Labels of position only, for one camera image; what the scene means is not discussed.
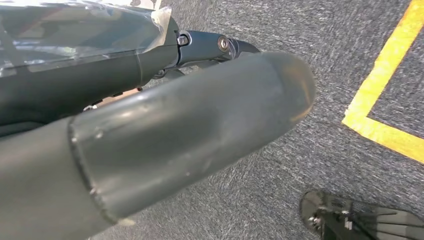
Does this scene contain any yellow floor tape square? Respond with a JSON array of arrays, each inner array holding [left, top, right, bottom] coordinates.
[[341, 0, 424, 166]]

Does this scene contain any grey robot foot plate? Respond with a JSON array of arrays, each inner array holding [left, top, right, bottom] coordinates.
[[299, 190, 424, 240]]

